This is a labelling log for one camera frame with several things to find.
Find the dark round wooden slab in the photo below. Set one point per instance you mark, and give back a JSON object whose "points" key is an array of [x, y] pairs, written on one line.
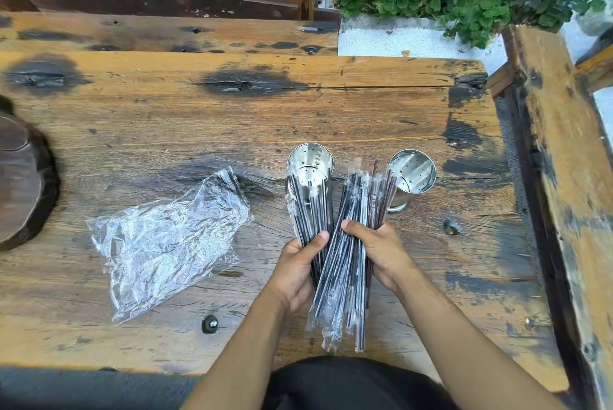
{"points": [[24, 179]]}

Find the person's right hand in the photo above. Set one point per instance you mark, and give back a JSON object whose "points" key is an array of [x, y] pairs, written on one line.
{"points": [[388, 251]]}

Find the person's right forearm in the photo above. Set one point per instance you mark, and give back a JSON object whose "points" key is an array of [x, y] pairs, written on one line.
{"points": [[459, 342]]}

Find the person's left forearm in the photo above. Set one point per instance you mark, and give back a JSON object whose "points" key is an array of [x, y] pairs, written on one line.
{"points": [[244, 352]]}

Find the person's left hand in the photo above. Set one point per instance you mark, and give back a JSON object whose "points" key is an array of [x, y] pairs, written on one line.
{"points": [[293, 271]]}

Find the white concrete planter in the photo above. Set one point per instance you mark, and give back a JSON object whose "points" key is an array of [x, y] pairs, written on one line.
{"points": [[407, 43]]}

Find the crumpled clear plastic bag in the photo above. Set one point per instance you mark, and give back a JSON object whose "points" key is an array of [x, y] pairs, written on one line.
{"points": [[167, 242]]}

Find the person's right thumb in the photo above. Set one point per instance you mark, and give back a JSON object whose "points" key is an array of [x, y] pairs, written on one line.
{"points": [[358, 230]]}

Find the perforated steel chopstick holder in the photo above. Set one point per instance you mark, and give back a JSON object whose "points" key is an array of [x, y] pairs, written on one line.
{"points": [[311, 158], [414, 175]]}

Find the person's left thumb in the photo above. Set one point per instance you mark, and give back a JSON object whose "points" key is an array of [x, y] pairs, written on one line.
{"points": [[317, 243]]}

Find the person's black clothing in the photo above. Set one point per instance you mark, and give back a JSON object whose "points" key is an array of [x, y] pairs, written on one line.
{"points": [[354, 385]]}

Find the weathered wooden bench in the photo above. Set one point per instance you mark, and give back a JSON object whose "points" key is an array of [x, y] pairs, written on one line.
{"points": [[143, 33], [570, 184]]}

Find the large bundle of chopsticks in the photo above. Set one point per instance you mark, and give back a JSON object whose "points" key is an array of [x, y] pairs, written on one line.
{"points": [[345, 280]]}

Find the small bundle of chopsticks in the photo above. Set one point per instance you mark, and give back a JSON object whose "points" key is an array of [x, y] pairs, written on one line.
{"points": [[311, 208]]}

